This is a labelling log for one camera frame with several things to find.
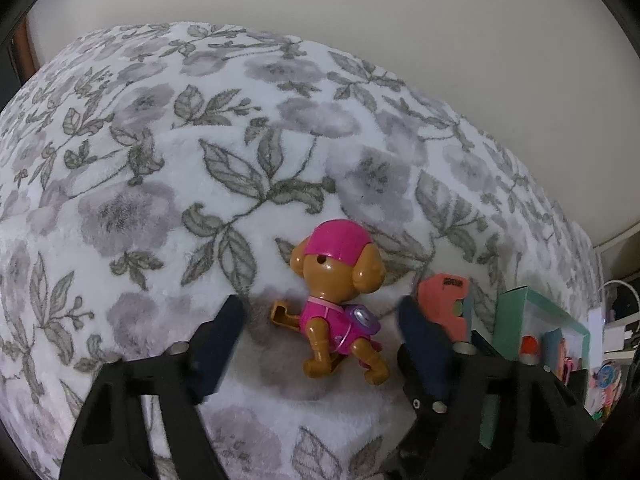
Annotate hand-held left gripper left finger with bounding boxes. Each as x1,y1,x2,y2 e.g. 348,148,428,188
59,294,247,480

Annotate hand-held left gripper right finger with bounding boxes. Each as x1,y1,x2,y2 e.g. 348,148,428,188
396,296,601,480

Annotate green framed white tray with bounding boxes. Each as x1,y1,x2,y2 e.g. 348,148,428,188
477,287,591,451

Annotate red white glue bottle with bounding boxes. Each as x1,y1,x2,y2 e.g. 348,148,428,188
519,336,542,367

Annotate blue orange toy block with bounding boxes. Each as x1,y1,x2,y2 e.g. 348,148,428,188
544,327,581,381

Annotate brown pink dog toy figure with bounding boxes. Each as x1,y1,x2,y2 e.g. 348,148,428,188
270,220,390,387

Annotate white charger block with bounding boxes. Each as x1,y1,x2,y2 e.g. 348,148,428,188
587,305,610,335

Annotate white cable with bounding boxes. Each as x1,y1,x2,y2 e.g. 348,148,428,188
597,280,640,351

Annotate brown wooden post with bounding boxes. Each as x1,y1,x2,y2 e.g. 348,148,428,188
14,19,40,77

